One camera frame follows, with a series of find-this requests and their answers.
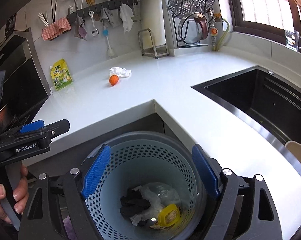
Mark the orange peel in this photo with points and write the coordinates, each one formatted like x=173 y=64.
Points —
x=113 y=80

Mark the yellow plastic lid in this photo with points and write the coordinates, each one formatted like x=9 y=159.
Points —
x=161 y=215

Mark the metal cutting board rack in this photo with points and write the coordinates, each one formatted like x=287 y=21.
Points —
x=154 y=45

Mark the pink waffle cloth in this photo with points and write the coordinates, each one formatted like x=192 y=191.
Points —
x=55 y=28

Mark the white blue bottle brush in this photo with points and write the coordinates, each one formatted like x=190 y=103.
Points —
x=110 y=52

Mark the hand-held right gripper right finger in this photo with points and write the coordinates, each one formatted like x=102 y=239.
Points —
x=205 y=172

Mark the grey purple rag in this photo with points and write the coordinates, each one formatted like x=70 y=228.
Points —
x=81 y=32

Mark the window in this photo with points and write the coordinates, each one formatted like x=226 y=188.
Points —
x=265 y=5

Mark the glass mug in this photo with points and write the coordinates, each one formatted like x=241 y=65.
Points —
x=291 y=40

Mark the grey hook rail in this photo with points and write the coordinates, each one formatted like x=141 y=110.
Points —
x=110 y=3

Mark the white hanging rag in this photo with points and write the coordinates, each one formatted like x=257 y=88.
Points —
x=126 y=17

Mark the yellow seasoning pouch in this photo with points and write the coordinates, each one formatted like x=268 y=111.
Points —
x=61 y=76

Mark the grey hanging rag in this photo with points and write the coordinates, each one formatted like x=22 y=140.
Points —
x=106 y=16

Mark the black kitchen sink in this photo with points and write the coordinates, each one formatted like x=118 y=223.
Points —
x=265 y=100

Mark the clear plastic cup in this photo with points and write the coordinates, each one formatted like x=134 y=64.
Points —
x=165 y=192

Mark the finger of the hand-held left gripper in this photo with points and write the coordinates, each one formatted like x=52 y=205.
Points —
x=58 y=127
x=31 y=127

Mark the black chopstick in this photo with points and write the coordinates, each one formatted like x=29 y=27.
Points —
x=55 y=10
x=52 y=10

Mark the dark grey cloth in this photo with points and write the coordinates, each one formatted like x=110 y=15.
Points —
x=133 y=205

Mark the beige rounded object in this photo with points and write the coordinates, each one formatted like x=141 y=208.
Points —
x=298 y=150

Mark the blue grey perforated waste bin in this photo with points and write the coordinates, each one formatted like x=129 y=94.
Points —
x=140 y=160

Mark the dark base cabinet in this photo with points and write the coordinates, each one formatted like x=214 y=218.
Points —
x=130 y=125

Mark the black steel-edged stove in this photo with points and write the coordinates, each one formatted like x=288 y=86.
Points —
x=20 y=80

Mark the metal spoon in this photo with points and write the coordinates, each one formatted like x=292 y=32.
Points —
x=95 y=32

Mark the bundle of white sticks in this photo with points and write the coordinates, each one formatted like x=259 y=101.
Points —
x=43 y=20

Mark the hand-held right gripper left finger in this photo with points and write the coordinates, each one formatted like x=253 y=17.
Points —
x=95 y=172

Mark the gas valve with orange knob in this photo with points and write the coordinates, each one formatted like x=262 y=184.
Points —
x=213 y=31

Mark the metal strainer pan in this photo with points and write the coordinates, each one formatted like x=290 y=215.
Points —
x=190 y=32

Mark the white cutting board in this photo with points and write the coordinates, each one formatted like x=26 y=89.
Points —
x=155 y=10

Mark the white tissue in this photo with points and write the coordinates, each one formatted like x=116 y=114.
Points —
x=121 y=72

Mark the person's left hand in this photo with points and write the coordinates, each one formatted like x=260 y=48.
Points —
x=21 y=192

